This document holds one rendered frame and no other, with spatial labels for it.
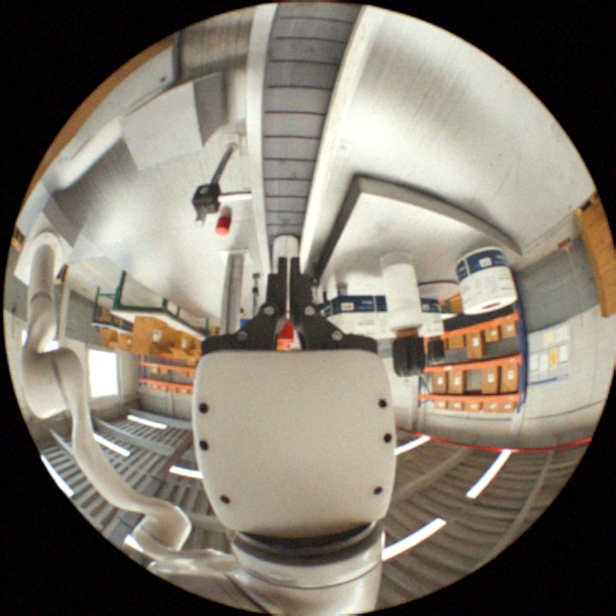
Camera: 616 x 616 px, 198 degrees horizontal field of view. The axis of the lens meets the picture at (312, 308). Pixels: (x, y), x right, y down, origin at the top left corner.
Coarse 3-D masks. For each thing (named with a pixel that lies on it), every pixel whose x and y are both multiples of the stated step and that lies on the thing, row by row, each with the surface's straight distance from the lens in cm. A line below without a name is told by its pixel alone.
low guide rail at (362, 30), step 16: (368, 16) 23; (352, 32) 23; (368, 32) 22; (352, 48) 21; (352, 64) 21; (336, 80) 23; (352, 80) 21; (336, 96) 21; (336, 112) 22; (336, 128) 23; (320, 144) 26; (320, 160) 25; (320, 176) 26; (320, 192) 28; (304, 224) 36; (304, 240) 38; (304, 256) 43
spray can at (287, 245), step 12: (276, 240) 42; (288, 240) 41; (276, 252) 40; (288, 252) 40; (276, 264) 39; (288, 264) 38; (288, 276) 37; (288, 288) 36; (288, 300) 36; (288, 312) 35; (288, 324) 36; (288, 336) 35
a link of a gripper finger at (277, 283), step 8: (280, 256) 15; (280, 264) 14; (280, 272) 13; (272, 280) 14; (280, 280) 13; (272, 288) 14; (280, 288) 13; (272, 296) 13; (280, 296) 12; (280, 304) 13; (280, 312) 12; (280, 320) 13; (240, 328) 12; (248, 328) 12; (280, 328) 13; (240, 336) 12; (248, 336) 12; (240, 344) 12; (248, 344) 12
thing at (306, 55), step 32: (288, 32) 25; (320, 32) 25; (288, 64) 24; (320, 64) 24; (288, 96) 25; (320, 96) 25; (288, 128) 26; (320, 128) 27; (288, 160) 29; (288, 192) 33; (288, 224) 40
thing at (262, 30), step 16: (256, 16) 17; (272, 16) 17; (256, 32) 17; (272, 32) 18; (256, 48) 16; (256, 64) 16; (256, 80) 16; (256, 96) 17; (256, 112) 17; (256, 128) 18; (256, 144) 18; (256, 160) 19; (256, 176) 21; (256, 192) 22; (256, 208) 24; (256, 224) 26
